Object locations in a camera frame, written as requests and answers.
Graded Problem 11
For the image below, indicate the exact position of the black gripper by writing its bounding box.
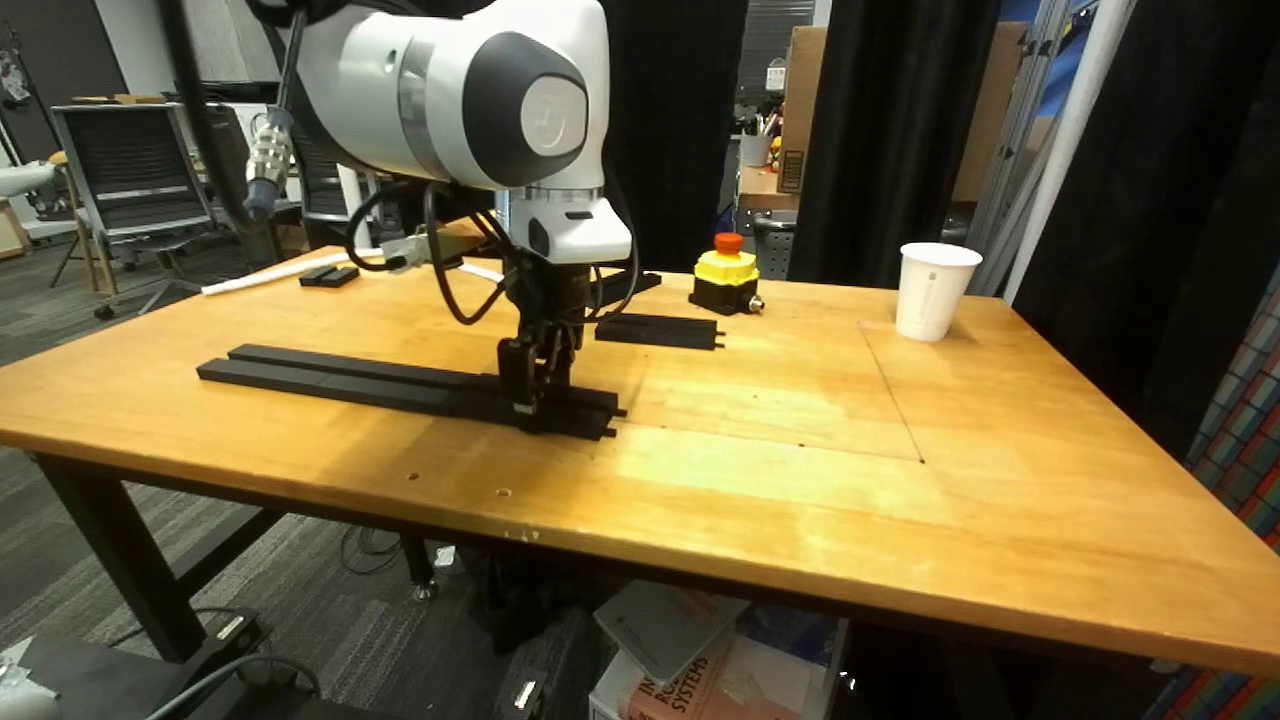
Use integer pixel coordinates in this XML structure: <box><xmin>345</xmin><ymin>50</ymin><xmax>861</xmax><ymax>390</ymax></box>
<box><xmin>497</xmin><ymin>259</ymin><xmax>591</xmax><ymax>419</ymax></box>

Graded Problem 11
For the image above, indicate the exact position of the yellow red emergency stop button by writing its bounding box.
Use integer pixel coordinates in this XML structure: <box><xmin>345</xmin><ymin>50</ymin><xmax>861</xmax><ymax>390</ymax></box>
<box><xmin>688</xmin><ymin>226</ymin><xmax>770</xmax><ymax>320</ymax></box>

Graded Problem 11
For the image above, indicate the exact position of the small black notched block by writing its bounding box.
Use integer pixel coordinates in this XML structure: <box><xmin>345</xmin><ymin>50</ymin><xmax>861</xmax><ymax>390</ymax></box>
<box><xmin>295</xmin><ymin>259</ymin><xmax>363</xmax><ymax>292</ymax></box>

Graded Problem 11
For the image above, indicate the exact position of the grey folder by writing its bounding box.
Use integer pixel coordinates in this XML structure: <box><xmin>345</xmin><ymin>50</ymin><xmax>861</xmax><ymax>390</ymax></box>
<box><xmin>591</xmin><ymin>574</ymin><xmax>752</xmax><ymax>688</ymax></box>

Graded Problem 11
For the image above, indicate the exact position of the white foam tube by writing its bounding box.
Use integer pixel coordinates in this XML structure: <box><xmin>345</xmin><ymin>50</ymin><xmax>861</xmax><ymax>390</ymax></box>
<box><xmin>198</xmin><ymin>242</ymin><xmax>541</xmax><ymax>303</ymax></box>

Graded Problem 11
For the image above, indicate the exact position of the brown cardboard box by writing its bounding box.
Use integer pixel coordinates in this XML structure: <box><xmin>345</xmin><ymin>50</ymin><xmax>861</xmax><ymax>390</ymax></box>
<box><xmin>775</xmin><ymin>20</ymin><xmax>832</xmax><ymax>194</ymax></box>

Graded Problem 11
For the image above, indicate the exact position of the pink printed cardboard box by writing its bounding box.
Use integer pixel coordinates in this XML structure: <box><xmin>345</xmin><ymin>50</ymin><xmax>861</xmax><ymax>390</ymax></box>
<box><xmin>583</xmin><ymin>623</ymin><xmax>854</xmax><ymax>720</ymax></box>

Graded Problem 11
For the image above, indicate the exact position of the white paper cup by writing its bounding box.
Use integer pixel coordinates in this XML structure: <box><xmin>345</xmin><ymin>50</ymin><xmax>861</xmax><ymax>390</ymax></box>
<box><xmin>893</xmin><ymin>240</ymin><xmax>987</xmax><ymax>346</ymax></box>

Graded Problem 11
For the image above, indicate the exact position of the narrow black curtain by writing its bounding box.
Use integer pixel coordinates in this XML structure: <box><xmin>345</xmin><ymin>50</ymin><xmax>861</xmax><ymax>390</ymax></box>
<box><xmin>790</xmin><ymin>0</ymin><xmax>1002</xmax><ymax>292</ymax></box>

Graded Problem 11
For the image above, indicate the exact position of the black mesh office chair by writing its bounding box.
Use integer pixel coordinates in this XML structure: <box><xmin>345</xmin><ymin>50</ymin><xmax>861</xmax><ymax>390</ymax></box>
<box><xmin>48</xmin><ymin>94</ymin><xmax>216</xmax><ymax>275</ymax></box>

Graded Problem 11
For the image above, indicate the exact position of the white slanted pole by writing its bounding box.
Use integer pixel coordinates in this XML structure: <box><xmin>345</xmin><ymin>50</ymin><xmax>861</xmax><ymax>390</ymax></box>
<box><xmin>997</xmin><ymin>0</ymin><xmax>1142</xmax><ymax>306</ymax></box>

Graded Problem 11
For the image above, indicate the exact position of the white crumpled plastic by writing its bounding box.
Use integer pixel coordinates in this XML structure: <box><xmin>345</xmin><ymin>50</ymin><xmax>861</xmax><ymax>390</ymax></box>
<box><xmin>0</xmin><ymin>636</ymin><xmax>62</xmax><ymax>720</ymax></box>

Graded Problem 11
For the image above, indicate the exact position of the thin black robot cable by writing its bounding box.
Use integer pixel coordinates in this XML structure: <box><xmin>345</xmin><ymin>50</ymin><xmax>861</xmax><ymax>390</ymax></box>
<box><xmin>342</xmin><ymin>183</ymin><xmax>515</xmax><ymax>330</ymax></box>

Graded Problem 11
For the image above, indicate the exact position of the black cable with metal connector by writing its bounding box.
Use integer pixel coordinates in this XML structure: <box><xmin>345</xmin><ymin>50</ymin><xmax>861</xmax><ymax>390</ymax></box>
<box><xmin>243</xmin><ymin>105</ymin><xmax>295</xmax><ymax>223</ymax></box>

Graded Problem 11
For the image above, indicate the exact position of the black metal table frame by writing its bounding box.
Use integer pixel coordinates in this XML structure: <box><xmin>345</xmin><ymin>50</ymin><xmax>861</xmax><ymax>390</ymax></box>
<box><xmin>27</xmin><ymin>451</ymin><xmax>445</xmax><ymax>668</ymax></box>

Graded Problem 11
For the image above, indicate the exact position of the black curtain beside colourful wall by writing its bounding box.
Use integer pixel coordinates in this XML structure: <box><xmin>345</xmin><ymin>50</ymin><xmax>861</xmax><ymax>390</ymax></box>
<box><xmin>1011</xmin><ymin>0</ymin><xmax>1280</xmax><ymax>463</ymax></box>

